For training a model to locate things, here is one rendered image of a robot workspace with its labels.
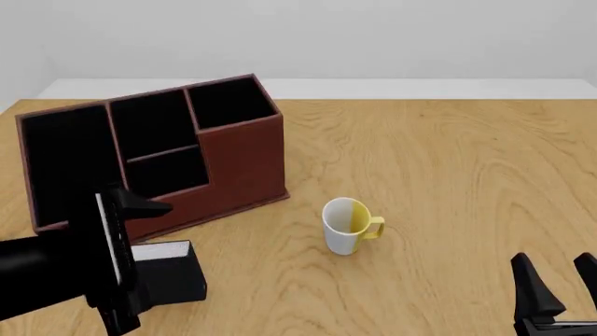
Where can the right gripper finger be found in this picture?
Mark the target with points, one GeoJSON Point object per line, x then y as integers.
{"type": "Point", "coordinates": [590, 276]}
{"type": "Point", "coordinates": [534, 297]}

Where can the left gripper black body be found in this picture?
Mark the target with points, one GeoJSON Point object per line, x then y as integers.
{"type": "Point", "coordinates": [119, 266]}

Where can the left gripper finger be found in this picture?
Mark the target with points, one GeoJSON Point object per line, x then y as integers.
{"type": "Point", "coordinates": [147, 208]}

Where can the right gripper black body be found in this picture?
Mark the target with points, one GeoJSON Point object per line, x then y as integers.
{"type": "Point", "coordinates": [550, 328]}

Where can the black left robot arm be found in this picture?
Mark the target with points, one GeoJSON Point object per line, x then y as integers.
{"type": "Point", "coordinates": [37, 269]}

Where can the black book with white pages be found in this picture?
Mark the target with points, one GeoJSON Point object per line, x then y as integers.
{"type": "Point", "coordinates": [170, 276]}

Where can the red-brown desk caddy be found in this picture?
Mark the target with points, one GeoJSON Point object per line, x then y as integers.
{"type": "Point", "coordinates": [238, 164]}

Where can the white and yellow mug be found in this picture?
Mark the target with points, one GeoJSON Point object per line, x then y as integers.
{"type": "Point", "coordinates": [342, 231]}

